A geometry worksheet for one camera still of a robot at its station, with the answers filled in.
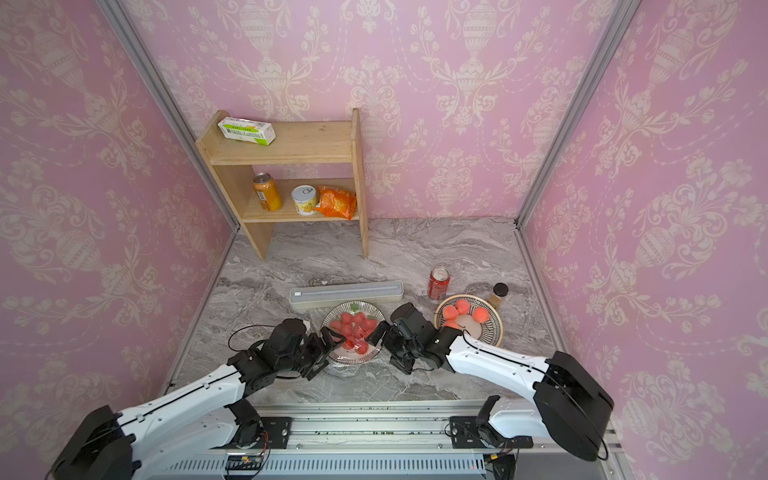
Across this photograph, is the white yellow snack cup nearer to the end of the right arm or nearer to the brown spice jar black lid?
the end of the right arm

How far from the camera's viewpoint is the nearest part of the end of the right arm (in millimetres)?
595

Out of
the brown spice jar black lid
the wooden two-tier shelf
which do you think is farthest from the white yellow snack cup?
the brown spice jar black lid

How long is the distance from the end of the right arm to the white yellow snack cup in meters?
0.45

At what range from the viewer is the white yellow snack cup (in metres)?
0.92

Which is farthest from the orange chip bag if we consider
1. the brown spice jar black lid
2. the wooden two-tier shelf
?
the brown spice jar black lid

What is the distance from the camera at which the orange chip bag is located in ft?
3.00
